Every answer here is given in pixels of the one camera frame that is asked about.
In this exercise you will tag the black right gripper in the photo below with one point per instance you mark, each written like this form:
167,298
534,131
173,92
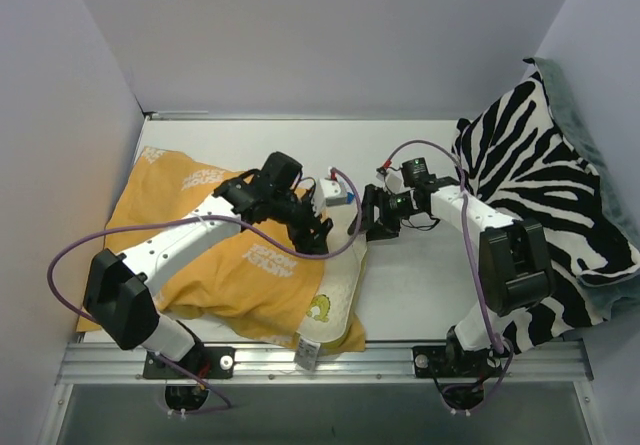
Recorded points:
377,213

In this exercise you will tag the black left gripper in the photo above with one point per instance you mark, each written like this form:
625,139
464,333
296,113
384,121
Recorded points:
310,223

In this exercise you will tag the yellow pillowcase with blue lining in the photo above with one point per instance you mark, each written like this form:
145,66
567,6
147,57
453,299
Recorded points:
258,291

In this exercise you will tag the cream quilted pillow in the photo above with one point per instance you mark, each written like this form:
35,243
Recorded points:
330,325

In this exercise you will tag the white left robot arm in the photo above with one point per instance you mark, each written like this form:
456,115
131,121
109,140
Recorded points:
121,286

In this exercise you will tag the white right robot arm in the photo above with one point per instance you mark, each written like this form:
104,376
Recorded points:
509,258

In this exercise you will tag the zebra striped blanket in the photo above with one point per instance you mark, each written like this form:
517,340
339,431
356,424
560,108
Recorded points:
519,160

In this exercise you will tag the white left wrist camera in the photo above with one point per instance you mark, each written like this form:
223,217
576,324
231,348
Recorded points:
332,191

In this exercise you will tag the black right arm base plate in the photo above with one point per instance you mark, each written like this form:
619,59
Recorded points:
440,362

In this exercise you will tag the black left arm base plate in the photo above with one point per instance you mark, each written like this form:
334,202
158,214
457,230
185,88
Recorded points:
210,362

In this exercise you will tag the aluminium front rail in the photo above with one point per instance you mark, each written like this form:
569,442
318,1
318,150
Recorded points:
96,363

